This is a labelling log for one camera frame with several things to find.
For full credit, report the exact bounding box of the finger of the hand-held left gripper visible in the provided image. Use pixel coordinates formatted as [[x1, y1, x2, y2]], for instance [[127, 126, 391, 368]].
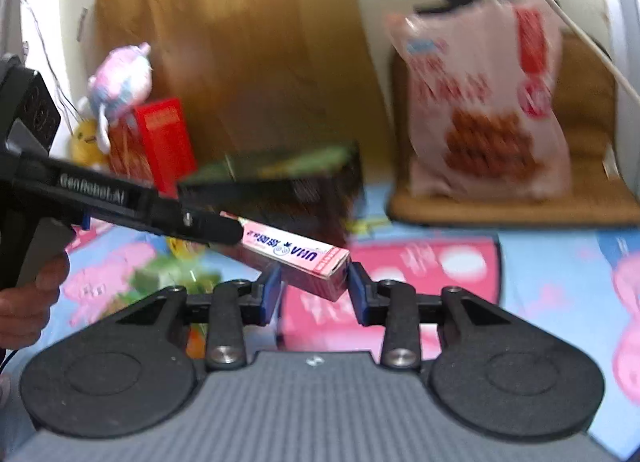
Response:
[[175, 199, 244, 246]]

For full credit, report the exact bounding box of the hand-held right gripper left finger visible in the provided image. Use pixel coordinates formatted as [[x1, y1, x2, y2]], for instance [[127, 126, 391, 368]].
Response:
[[117, 262, 282, 371]]

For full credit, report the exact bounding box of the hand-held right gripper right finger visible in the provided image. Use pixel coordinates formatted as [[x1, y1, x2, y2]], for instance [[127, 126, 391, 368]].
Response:
[[348, 262, 507, 371]]

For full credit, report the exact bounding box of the pink snack box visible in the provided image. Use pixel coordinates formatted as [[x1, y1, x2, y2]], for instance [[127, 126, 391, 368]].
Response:
[[219, 211, 351, 303]]

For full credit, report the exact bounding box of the black cardboard box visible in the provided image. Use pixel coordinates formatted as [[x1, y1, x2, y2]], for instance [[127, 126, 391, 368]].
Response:
[[177, 142, 367, 249]]

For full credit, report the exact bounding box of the person's left hand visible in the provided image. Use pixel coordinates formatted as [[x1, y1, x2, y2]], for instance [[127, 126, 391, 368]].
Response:
[[0, 252, 71, 354]]

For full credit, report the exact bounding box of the green packet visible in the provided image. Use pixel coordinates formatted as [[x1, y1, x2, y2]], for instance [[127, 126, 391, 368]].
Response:
[[225, 144, 353, 180], [129, 251, 223, 295]]

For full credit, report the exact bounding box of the yellow plush toy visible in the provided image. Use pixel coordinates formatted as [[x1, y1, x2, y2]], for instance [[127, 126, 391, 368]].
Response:
[[69, 119, 112, 173]]

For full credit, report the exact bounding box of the red gift box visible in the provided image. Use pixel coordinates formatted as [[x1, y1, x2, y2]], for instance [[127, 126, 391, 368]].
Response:
[[107, 98, 199, 199]]

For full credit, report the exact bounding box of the pastel plush toy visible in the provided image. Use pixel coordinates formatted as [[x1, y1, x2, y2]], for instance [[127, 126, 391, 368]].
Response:
[[76, 42, 154, 153]]

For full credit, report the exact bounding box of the wooden board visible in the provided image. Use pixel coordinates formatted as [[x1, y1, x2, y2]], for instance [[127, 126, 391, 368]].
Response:
[[92, 0, 397, 193]]

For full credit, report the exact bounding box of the printed blanket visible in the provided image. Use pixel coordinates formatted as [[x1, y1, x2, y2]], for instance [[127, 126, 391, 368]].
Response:
[[47, 182, 640, 460]]

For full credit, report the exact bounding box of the pink snack bag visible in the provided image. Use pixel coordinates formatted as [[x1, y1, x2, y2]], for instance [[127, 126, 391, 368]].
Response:
[[384, 0, 574, 203]]

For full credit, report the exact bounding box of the brown woven mat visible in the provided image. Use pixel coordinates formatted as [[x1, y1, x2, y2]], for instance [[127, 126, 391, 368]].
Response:
[[387, 32, 640, 229]]

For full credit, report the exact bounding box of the thin dark wall cable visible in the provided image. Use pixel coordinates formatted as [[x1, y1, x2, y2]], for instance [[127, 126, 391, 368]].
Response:
[[19, 0, 83, 125]]

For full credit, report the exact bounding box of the white cable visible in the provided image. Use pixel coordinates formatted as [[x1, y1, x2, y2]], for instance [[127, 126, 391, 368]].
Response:
[[479, 0, 640, 108]]

